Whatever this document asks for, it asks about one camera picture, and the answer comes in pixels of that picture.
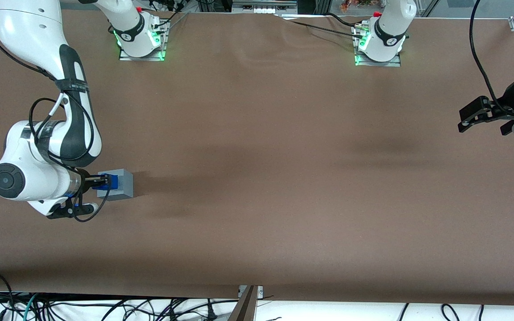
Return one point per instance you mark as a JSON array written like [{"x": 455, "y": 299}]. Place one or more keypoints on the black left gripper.
[{"x": 508, "y": 108}]

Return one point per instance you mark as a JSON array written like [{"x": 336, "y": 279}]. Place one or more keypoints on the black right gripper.
[{"x": 84, "y": 179}]

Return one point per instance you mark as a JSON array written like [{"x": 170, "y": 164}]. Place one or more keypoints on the blue plastic part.
[{"x": 113, "y": 183}]

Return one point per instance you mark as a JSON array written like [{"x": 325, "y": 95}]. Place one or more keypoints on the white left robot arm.
[{"x": 388, "y": 31}]

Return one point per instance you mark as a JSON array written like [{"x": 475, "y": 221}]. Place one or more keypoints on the gray cube base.
[{"x": 126, "y": 185}]

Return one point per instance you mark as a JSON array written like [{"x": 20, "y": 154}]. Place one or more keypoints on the brown table cover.
[{"x": 283, "y": 133}]

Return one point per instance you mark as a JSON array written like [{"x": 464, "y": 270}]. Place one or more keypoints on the white power strip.
[{"x": 259, "y": 10}]

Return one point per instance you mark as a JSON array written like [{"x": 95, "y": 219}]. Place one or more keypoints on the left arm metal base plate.
[{"x": 377, "y": 63}]

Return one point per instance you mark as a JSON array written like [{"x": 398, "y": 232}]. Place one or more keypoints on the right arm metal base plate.
[{"x": 143, "y": 57}]

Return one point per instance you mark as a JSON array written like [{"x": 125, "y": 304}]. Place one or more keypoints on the grey beam with metal bracket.
[{"x": 244, "y": 307}]

